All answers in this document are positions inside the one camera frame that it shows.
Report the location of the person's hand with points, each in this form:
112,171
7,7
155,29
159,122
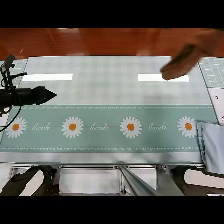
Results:
183,61

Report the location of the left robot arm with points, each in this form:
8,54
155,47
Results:
26,96

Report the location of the silver frame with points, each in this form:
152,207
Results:
140,181

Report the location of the light blue garment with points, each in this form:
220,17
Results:
213,146

